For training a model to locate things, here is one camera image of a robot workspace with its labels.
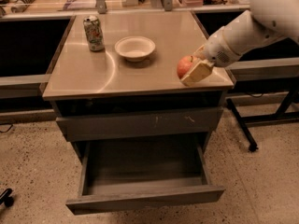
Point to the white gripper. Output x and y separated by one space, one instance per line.
216 50

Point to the red apple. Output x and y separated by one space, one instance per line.
184 65

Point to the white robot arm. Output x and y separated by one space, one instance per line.
264 23

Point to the closed top drawer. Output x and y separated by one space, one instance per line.
137 124

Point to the grey metal drawer cabinet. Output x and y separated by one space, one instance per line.
85 83

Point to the open middle drawer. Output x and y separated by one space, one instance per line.
143 172

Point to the white paper bowl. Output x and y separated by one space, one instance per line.
135 48

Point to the green white soda can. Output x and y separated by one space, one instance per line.
93 32

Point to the black chair caster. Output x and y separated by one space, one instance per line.
6 198

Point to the black table leg frame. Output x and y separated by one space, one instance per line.
280 116

